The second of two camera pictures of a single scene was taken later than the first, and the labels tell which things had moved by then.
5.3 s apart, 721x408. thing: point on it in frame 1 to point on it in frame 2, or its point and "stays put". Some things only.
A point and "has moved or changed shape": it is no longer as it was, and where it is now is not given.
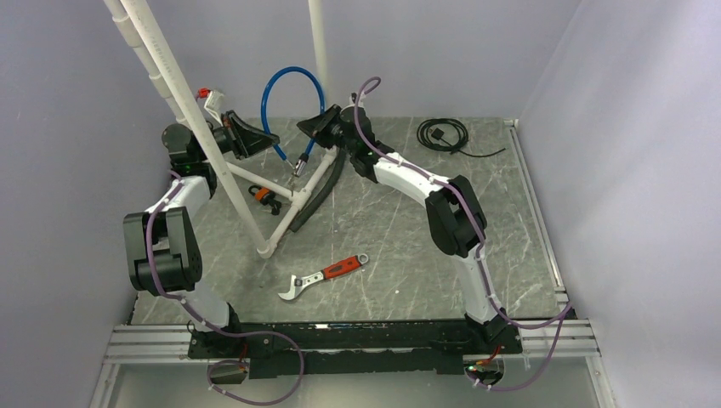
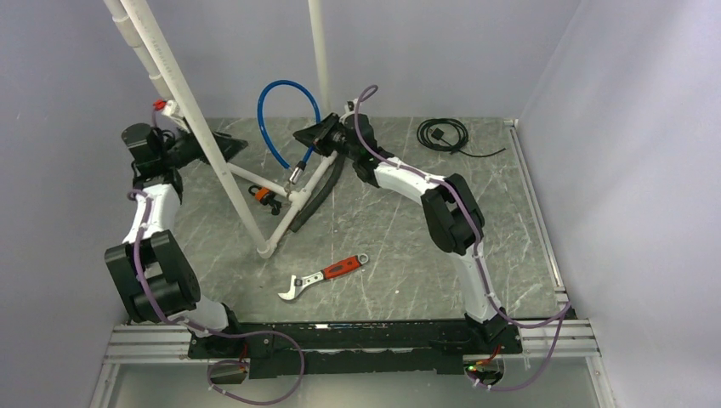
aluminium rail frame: (141, 344) stays put
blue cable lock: (303, 158) has moved or changed shape
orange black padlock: (263, 195) stays put
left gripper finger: (253, 141) to (229, 147)
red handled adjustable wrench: (337, 269) stays put
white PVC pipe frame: (298, 193) stays put
